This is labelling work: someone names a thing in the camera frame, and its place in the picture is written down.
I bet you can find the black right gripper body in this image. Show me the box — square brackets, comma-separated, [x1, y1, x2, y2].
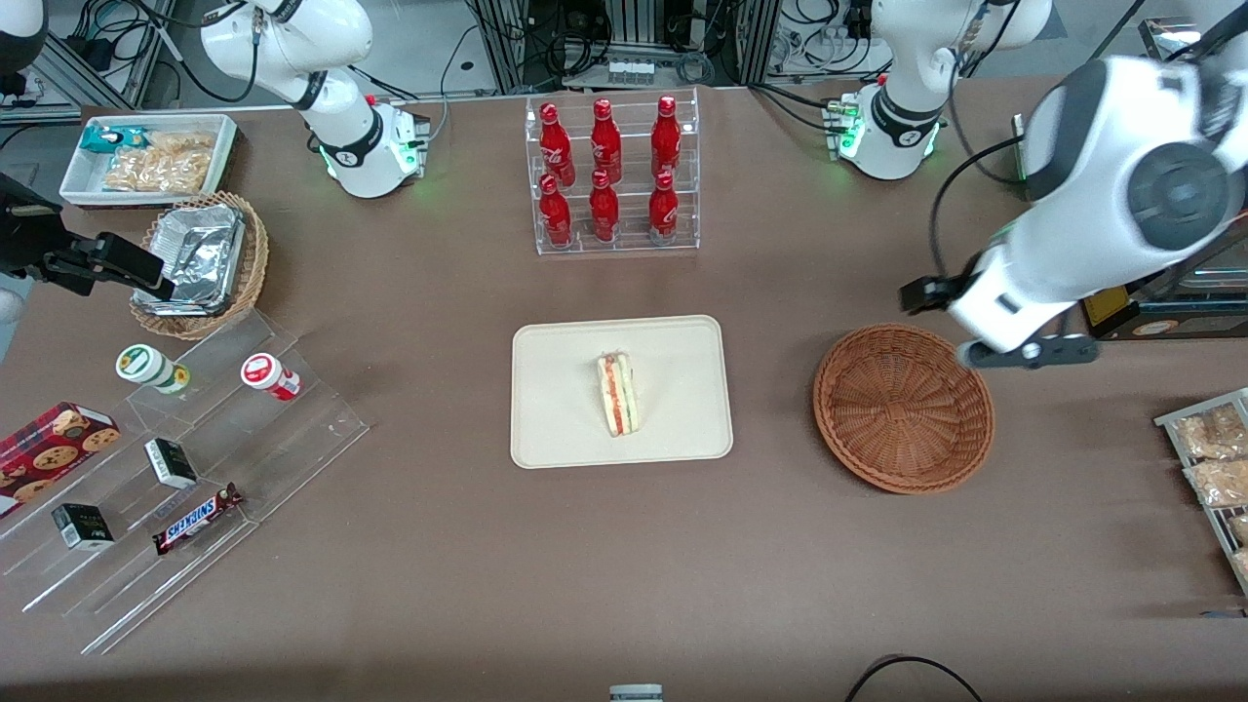
[0, 173, 100, 296]

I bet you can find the triangular sandwich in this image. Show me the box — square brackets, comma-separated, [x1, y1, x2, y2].
[596, 353, 640, 439]

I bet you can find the tan wicker basket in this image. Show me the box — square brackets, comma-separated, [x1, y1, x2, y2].
[129, 191, 270, 341]

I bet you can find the brown round wicker basket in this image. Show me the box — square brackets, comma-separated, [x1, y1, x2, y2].
[812, 323, 995, 495]

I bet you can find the beige plastic tray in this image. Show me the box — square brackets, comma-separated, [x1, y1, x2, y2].
[510, 314, 734, 470]

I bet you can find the aluminium foil container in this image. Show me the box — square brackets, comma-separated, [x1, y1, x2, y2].
[132, 203, 247, 317]

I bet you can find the white rectangular plastic bin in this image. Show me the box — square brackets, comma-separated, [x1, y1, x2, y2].
[58, 113, 240, 208]

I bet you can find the green lid small bottle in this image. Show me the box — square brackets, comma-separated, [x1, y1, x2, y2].
[115, 343, 192, 396]

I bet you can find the clear bag of chips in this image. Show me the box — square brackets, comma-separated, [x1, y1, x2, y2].
[102, 132, 217, 194]

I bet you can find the teal snack packet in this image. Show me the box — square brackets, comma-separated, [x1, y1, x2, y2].
[80, 125, 149, 154]

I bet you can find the red lid small bottle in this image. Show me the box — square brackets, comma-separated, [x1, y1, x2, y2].
[240, 352, 303, 403]

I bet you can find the small black carton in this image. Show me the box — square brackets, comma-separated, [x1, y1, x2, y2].
[51, 502, 116, 552]
[143, 438, 200, 490]

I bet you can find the red plaid cookie box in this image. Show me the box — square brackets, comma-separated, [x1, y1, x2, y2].
[0, 401, 122, 518]

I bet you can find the clear acrylic stepped shelf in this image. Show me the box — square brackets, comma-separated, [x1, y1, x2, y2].
[0, 310, 371, 656]

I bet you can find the Snickers chocolate bar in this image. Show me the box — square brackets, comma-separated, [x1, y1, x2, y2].
[152, 483, 245, 557]

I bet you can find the red cola bottle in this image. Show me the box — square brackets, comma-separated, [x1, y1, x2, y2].
[589, 169, 621, 243]
[539, 174, 574, 249]
[648, 171, 680, 243]
[539, 102, 576, 186]
[650, 95, 683, 178]
[590, 97, 623, 184]

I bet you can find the clear bag of pastry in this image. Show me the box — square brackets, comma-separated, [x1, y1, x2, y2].
[1173, 405, 1248, 461]
[1185, 458, 1248, 508]

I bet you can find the clear acrylic bottle rack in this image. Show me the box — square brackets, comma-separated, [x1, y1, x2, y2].
[525, 88, 701, 256]

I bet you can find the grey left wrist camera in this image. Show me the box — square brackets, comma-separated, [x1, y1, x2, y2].
[957, 333, 1100, 370]

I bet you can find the metal wire tray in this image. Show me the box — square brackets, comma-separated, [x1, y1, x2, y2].
[1153, 387, 1248, 596]

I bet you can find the black cable loop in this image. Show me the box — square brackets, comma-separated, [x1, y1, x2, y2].
[843, 655, 986, 702]

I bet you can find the aluminium frame rack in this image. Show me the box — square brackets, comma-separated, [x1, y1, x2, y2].
[468, 0, 783, 94]

